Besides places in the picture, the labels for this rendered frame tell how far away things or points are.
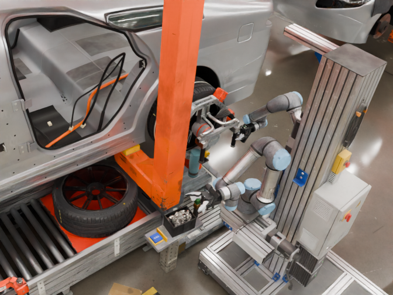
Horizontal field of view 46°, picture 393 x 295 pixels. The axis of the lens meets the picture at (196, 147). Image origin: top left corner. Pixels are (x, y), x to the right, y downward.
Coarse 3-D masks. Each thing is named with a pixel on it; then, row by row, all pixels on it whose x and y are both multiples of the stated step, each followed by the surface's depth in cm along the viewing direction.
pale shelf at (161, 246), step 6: (198, 222) 351; (156, 228) 342; (162, 228) 343; (198, 228) 350; (150, 234) 338; (168, 234) 339; (180, 234) 340; (186, 234) 342; (168, 240) 335; (174, 240) 336; (156, 246) 330; (162, 246) 330
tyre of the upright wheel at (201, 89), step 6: (198, 78) 372; (198, 84) 362; (204, 84) 365; (198, 90) 355; (204, 90) 358; (210, 90) 362; (198, 96) 357; (204, 96) 362; (156, 102) 359; (222, 102) 383; (156, 108) 359; (150, 114) 363; (156, 114) 359; (150, 120) 365; (150, 126) 367; (150, 132) 373; (186, 150) 389
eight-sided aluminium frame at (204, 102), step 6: (210, 96) 361; (192, 102) 352; (198, 102) 354; (204, 102) 354; (210, 102) 357; (216, 102) 362; (192, 108) 349; (198, 108) 351; (228, 108) 379; (192, 114) 351; (222, 120) 384; (216, 126) 393; (186, 156) 378
